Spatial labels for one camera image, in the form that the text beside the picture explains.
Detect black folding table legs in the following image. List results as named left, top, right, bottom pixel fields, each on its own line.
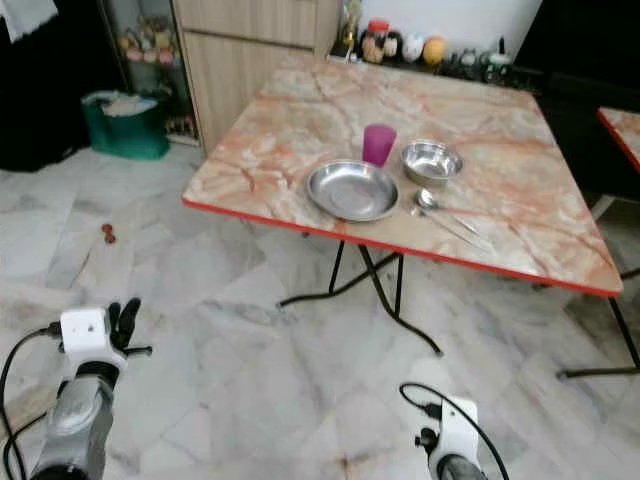
left=278, top=240, right=640, bottom=382

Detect green plastic bin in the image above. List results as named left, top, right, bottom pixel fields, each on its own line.
left=82, top=90, right=171, bottom=162

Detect stainless steel fork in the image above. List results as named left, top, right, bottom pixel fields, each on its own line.
left=410, top=206, right=497, bottom=254

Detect stainless steel spoon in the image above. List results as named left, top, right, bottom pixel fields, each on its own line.
left=417, top=189, right=487, bottom=239

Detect stainless steel plate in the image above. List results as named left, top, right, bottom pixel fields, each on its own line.
left=306, top=159, right=401, bottom=223

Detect glass display cabinet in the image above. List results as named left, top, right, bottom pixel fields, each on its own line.
left=100, top=0, right=197, bottom=142

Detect stainless steel bowl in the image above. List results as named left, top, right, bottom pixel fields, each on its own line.
left=401, top=140, right=465, bottom=187

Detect light wooden cabinet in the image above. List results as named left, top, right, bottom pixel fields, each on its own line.
left=172, top=0, right=337, bottom=157

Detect purple plastic cup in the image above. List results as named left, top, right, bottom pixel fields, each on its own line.
left=362, top=124, right=399, bottom=168

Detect white hanging cloth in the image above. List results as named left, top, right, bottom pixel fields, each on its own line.
left=0, top=0, right=60, bottom=44

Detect golden ornament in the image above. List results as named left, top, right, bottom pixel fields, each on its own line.
left=338, top=0, right=364, bottom=59

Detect red lid glass jar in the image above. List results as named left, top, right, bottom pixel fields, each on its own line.
left=363, top=18, right=391, bottom=65

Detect yellow egg ornament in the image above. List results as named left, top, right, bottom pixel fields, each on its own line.
left=422, top=36, right=447, bottom=68

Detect white egg ornament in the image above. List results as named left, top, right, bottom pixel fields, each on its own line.
left=402, top=34, right=425, bottom=64

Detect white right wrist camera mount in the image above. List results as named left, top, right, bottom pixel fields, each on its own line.
left=437, top=397, right=480, bottom=477

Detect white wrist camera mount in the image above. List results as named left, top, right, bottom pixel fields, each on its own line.
left=437, top=397, right=480, bottom=477
left=59, top=307, right=123, bottom=373

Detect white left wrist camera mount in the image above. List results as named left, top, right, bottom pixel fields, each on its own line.
left=59, top=307, right=123, bottom=373

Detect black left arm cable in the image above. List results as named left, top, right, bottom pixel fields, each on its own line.
left=0, top=323, right=63, bottom=480

